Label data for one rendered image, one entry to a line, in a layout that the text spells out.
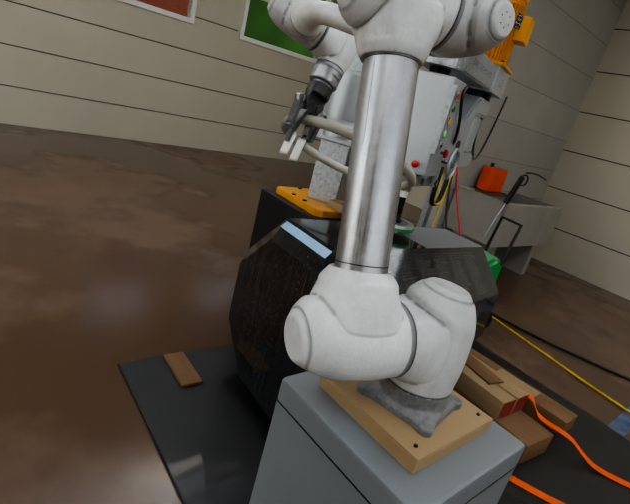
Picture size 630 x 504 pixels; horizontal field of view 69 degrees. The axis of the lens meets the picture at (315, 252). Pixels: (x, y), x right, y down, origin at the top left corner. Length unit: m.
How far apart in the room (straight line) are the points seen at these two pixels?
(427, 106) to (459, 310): 1.29
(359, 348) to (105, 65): 7.08
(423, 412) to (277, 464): 0.36
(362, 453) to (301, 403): 0.17
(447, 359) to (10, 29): 6.97
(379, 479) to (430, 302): 0.33
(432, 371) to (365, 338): 0.18
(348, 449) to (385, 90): 0.66
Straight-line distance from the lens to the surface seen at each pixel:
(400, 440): 0.95
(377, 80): 0.84
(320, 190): 2.86
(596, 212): 6.87
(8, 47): 7.41
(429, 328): 0.89
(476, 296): 2.32
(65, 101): 7.58
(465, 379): 2.63
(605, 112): 7.00
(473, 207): 4.99
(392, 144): 0.82
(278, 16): 1.40
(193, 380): 2.28
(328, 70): 1.42
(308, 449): 1.04
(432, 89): 2.07
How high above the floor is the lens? 1.40
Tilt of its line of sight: 19 degrees down
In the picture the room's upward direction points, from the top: 15 degrees clockwise
